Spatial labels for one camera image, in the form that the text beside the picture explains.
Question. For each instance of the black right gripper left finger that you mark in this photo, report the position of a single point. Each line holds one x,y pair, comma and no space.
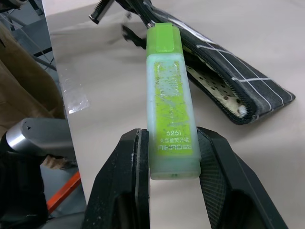
121,181

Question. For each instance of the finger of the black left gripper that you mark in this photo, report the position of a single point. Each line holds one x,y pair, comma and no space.
100,12
126,6

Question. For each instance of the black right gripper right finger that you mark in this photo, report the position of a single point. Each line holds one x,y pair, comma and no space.
228,181

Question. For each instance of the green highlighter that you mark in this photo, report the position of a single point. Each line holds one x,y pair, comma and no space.
171,100

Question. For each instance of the black white grid pouch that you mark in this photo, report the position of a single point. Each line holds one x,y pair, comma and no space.
250,78

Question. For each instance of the orange bar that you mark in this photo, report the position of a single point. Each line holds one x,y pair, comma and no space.
64,193

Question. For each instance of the clear tape patch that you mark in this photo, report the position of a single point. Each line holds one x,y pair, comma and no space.
74,95

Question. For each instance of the silver robot body part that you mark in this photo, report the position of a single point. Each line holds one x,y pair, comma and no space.
40,138

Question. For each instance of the black robot body part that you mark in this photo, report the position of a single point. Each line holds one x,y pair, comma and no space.
19,190

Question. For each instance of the brown cloth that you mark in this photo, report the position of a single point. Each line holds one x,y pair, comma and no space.
21,90

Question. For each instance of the grey metal frame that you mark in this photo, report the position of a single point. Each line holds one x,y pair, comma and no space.
28,31

